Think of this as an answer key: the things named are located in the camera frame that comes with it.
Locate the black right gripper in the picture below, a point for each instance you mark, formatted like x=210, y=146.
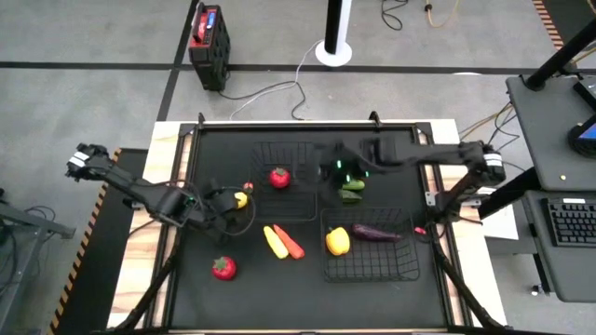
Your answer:
x=351, y=160

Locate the black keyboard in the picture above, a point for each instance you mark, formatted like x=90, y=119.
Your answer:
x=572, y=222

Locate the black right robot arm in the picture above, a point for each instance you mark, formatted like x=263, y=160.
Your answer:
x=442, y=153

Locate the white paper sheet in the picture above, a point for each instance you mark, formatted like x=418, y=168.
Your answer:
x=500, y=223

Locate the monitor on round stand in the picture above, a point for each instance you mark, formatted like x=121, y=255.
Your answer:
x=582, y=139

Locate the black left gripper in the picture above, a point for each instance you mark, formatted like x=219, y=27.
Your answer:
x=222, y=202

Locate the small red clip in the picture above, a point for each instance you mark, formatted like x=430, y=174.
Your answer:
x=420, y=230

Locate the orange carrot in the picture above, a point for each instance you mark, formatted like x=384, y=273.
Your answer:
x=289, y=243

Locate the yellow bell pepper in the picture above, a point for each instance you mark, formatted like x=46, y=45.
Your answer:
x=337, y=241

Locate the black frame clamp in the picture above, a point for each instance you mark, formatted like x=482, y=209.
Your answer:
x=201, y=120
x=375, y=118

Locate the dark green chili pepper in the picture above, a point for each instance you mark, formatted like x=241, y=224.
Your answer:
x=350, y=196

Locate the white black pole stand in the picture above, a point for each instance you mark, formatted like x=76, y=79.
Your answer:
x=335, y=28

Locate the grey keyboard tray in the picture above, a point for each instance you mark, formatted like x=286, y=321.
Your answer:
x=559, y=270

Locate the black table edge frame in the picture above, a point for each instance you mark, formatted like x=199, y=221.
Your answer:
x=302, y=124

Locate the black hazard striped mat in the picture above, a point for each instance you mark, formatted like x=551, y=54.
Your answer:
x=93, y=279
x=568, y=14

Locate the grey desk shelf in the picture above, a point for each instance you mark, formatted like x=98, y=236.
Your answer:
x=549, y=130

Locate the yellow lemon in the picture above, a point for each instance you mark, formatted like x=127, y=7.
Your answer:
x=241, y=200

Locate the purple eggplant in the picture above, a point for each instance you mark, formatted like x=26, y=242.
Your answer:
x=375, y=232

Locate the black frame strut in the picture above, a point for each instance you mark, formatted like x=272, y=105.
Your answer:
x=465, y=293
x=149, y=293

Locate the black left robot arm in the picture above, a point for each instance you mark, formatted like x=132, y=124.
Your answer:
x=121, y=179

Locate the grey metal stand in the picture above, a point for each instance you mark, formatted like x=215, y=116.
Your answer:
x=28, y=223

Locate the red black battery box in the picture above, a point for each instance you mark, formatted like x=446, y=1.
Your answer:
x=209, y=51

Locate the black pole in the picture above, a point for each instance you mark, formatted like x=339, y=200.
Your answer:
x=563, y=56

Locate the green cucumber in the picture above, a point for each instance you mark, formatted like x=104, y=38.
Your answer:
x=355, y=184

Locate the red tomato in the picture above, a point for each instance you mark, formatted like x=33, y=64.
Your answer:
x=224, y=269
x=280, y=178

